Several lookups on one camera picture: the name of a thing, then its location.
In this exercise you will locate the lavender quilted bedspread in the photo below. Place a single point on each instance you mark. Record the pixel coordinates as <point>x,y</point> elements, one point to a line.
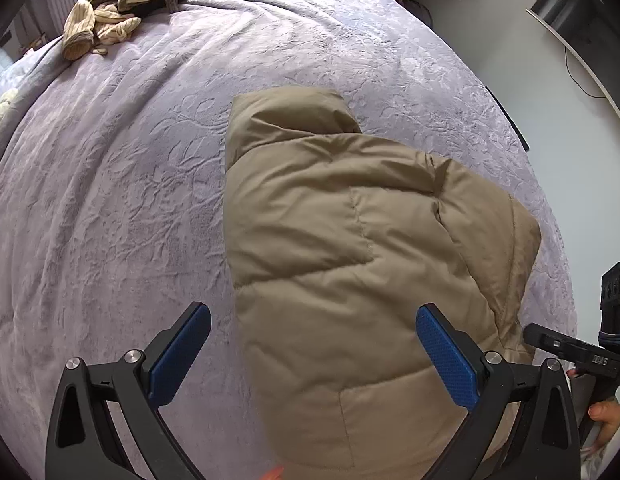
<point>112,173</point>

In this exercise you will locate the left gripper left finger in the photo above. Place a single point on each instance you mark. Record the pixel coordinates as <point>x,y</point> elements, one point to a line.
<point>82,440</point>

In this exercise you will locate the tan puffer jacket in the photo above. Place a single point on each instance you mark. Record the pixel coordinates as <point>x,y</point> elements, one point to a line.
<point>334,239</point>

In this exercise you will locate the striped beige clothes pile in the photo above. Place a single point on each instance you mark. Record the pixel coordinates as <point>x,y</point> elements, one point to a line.
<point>94,25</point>

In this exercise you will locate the wall-mounted television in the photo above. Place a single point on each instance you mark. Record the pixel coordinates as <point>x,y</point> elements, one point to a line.
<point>589,30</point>

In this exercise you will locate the grey striped curtain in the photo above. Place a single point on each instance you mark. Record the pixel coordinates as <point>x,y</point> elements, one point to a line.
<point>41,18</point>

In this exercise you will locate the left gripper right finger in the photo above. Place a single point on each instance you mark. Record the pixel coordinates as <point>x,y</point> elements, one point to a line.
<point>543,442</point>

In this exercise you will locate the person right hand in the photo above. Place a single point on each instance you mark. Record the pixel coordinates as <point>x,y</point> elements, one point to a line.
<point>605,414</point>

